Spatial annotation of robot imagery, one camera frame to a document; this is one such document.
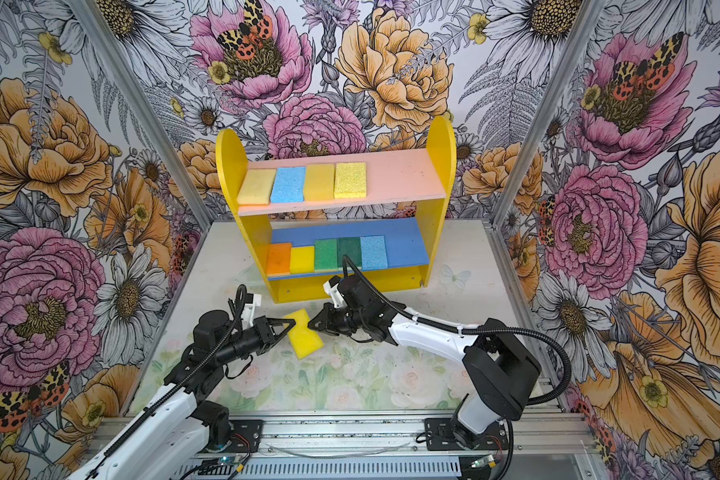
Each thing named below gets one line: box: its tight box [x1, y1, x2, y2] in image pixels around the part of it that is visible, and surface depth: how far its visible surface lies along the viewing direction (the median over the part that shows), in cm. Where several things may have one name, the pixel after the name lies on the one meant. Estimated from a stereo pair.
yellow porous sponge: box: [334, 162, 367, 199], surface depth 74 cm
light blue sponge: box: [360, 235, 389, 271], surface depth 95 cm
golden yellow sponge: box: [304, 164, 335, 201], surface depth 73 cm
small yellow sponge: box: [284, 309, 325, 360], surface depth 78 cm
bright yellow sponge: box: [290, 246, 315, 274], surface depth 91 cm
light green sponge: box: [314, 238, 338, 273], surface depth 92 cm
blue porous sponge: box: [270, 166, 306, 203], surface depth 73 cm
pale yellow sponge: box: [236, 168, 277, 206], surface depth 72 cm
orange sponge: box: [266, 242, 292, 275], surface depth 91 cm
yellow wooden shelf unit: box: [216, 116, 457, 303], surface depth 80 cm
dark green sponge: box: [337, 237, 362, 268], surface depth 96 cm
